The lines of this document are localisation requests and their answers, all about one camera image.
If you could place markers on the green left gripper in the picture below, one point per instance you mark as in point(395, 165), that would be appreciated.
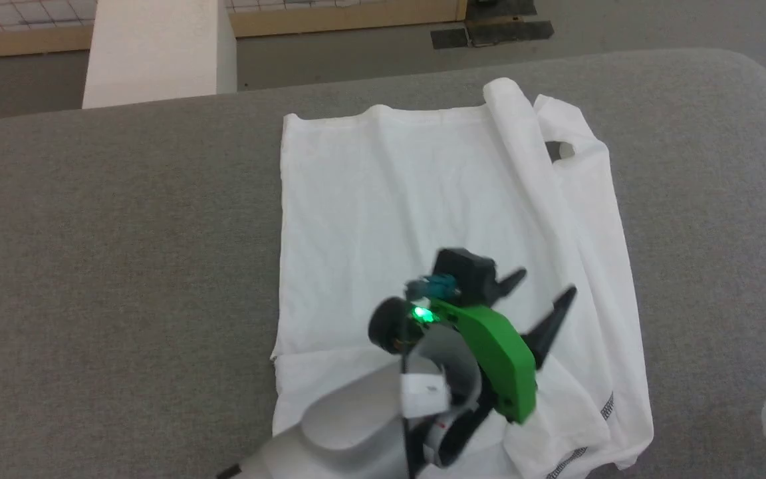
point(499, 352)

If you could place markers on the white T-shirt with brown logo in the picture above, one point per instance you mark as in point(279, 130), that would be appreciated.
point(370, 219)

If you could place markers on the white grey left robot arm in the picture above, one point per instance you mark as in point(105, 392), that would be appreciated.
point(356, 426)

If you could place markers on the grey fabric sofa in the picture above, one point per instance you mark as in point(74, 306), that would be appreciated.
point(124, 266)

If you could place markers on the white rectangular block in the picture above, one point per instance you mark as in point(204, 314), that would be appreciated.
point(157, 53)

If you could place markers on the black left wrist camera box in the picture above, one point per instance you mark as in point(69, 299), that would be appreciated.
point(469, 269)

